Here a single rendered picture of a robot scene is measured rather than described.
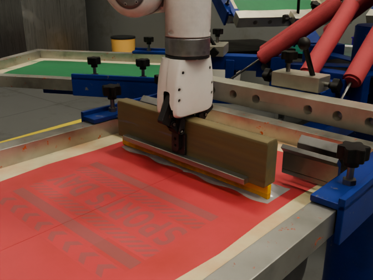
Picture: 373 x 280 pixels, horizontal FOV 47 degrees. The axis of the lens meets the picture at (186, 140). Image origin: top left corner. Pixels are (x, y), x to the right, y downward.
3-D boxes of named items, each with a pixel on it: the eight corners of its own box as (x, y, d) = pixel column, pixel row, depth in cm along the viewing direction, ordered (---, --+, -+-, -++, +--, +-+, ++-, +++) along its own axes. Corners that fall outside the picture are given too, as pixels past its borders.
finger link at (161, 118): (177, 76, 72) (189, 100, 76) (149, 109, 69) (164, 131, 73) (182, 78, 72) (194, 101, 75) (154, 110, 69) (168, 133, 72)
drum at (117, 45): (141, 75, 631) (140, 36, 612) (124, 79, 605) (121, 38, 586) (125, 73, 652) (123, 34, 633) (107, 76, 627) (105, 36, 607)
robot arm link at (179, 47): (191, 32, 77) (191, 48, 78) (155, 36, 71) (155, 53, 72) (225, 35, 72) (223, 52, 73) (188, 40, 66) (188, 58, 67)
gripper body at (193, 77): (191, 43, 77) (190, 103, 81) (149, 48, 70) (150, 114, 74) (224, 47, 73) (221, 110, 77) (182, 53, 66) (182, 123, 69)
